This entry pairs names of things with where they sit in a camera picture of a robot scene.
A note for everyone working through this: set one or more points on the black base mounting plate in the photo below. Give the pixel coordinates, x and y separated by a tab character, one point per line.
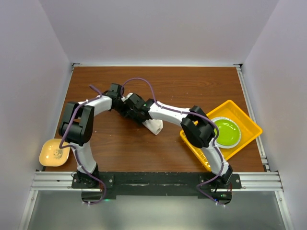
154	184

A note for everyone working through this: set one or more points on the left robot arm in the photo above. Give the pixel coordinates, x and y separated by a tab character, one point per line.
76	127

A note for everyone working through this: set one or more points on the white cloth napkin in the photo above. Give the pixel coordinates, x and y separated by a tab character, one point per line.
153	125

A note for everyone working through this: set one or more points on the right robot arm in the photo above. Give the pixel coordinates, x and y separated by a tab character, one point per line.
200	131

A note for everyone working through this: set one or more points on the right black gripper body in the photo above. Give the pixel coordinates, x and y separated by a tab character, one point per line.
134	114

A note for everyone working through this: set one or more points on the tan wooden plate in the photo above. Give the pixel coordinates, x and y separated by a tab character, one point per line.
52	155

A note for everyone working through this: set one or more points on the aluminium table frame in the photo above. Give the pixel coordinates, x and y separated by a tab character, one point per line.
121	145

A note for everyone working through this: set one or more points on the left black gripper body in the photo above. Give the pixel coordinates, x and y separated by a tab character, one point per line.
122	108

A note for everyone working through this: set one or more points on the yellow plastic tray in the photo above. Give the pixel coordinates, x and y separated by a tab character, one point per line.
249	129

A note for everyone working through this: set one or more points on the green plate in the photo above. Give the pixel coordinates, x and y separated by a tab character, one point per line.
229	132

